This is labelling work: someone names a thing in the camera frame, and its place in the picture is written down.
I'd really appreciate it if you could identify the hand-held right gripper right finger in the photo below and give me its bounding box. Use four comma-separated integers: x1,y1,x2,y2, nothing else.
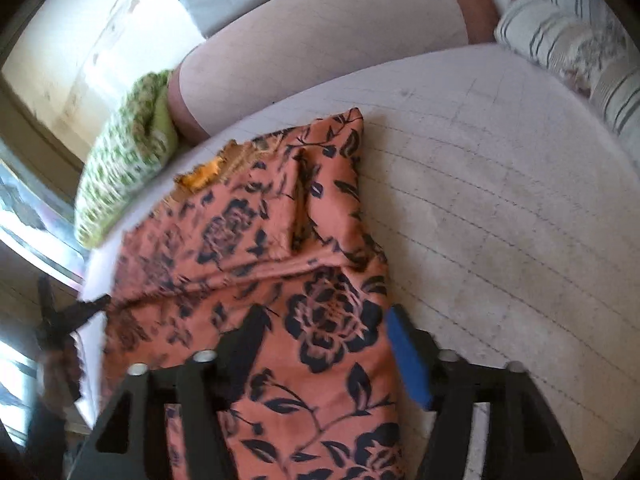
387,304,586,480

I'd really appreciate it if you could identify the green white patterned pillow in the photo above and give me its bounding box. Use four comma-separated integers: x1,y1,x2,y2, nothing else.
74,70,181,250

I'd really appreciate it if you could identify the leaded glass window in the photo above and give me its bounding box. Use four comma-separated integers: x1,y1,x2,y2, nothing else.
0,157,87,283
0,337,43,448

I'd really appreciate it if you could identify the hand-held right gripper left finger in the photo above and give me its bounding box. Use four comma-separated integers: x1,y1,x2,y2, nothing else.
85,304,275,480

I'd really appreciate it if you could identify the orange black floral cloth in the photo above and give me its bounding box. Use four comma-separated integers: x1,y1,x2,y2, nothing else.
100,107,406,480

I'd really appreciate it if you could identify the pink bolster cushion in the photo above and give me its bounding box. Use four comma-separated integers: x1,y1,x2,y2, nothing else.
167,0,496,142

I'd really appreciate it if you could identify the white striped pillow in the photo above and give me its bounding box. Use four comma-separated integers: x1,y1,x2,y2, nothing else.
495,0,640,136

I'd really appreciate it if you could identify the white sheeted bed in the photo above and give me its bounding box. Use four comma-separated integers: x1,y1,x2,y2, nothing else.
82,42,640,480

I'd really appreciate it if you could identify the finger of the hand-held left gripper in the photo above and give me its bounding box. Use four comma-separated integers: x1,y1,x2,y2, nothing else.
36,275,112,352

